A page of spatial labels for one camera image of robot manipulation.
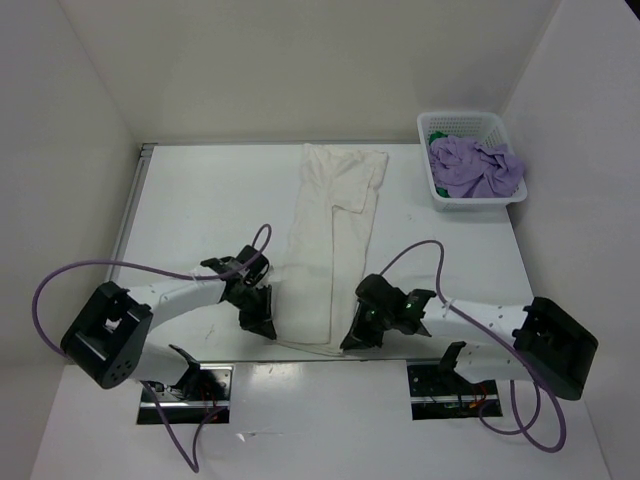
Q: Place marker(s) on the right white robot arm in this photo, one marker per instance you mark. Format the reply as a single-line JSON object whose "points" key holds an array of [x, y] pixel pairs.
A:
{"points": [[488, 342]]}

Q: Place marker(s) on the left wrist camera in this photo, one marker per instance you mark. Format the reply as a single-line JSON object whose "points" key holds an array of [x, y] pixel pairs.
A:
{"points": [[249, 265]]}

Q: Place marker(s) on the white t shirt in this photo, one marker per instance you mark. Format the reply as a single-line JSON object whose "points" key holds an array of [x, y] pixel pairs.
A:
{"points": [[327, 246]]}

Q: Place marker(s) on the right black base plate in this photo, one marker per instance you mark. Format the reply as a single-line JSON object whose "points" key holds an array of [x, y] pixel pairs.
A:
{"points": [[435, 395]]}

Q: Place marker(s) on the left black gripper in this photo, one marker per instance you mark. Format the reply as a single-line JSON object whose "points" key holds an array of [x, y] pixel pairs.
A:
{"points": [[260, 322]]}

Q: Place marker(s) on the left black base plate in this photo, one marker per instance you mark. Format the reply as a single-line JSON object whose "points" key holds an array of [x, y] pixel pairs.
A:
{"points": [[210, 398]]}

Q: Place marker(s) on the green t shirt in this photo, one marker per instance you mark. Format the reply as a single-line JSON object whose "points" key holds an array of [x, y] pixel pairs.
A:
{"points": [[437, 136]]}

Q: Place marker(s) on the purple t shirt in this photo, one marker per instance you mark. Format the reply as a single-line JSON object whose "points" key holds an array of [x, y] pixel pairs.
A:
{"points": [[463, 167]]}

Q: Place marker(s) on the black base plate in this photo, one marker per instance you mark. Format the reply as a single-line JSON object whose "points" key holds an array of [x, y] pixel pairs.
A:
{"points": [[210, 398], [435, 395]]}

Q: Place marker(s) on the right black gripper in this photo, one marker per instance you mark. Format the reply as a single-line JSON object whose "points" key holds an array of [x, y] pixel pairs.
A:
{"points": [[359, 336]]}

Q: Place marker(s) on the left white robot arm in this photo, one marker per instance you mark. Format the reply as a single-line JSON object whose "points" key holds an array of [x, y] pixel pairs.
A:
{"points": [[108, 338]]}

